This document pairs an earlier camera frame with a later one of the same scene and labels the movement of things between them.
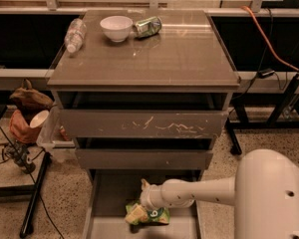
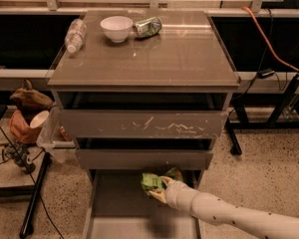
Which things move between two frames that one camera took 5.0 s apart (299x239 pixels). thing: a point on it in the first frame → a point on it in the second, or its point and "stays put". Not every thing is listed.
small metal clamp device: x=18 y=152 stays put
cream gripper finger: x=138 y=213 → x=161 y=196
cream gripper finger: x=145 y=184 → x=167 y=180
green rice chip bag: x=154 y=216 → x=151 y=182
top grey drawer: x=141 y=124 stays put
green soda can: x=148 y=27 stays put
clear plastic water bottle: x=75 y=35 stays put
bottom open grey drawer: x=109 y=193 stays put
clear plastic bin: x=50 y=137 stays put
